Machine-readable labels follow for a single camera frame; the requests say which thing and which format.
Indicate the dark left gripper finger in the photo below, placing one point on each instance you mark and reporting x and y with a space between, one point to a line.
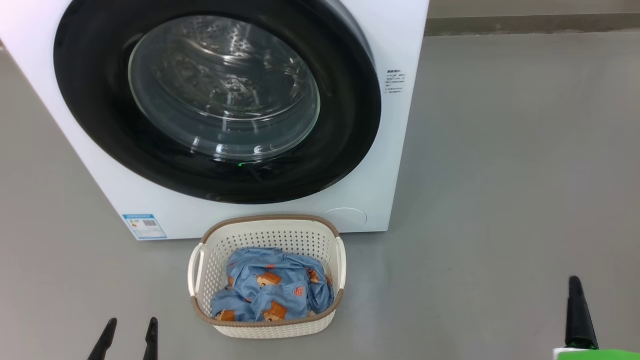
151 342
104 342

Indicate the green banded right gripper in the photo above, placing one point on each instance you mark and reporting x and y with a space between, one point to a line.
600 355

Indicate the blue cartoon print garment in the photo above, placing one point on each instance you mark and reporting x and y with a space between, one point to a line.
280 292

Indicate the round black glass washer door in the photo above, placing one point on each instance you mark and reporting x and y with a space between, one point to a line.
95 100

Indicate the cream perforated plastic laundry basket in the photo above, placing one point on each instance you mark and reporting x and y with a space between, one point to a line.
272 231

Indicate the white front-load washing machine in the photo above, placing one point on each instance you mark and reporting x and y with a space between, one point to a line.
395 150

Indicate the blue energy label sticker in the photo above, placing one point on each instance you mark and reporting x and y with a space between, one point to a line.
144 227

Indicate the small black text sticker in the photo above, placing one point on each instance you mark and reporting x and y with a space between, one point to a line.
394 81

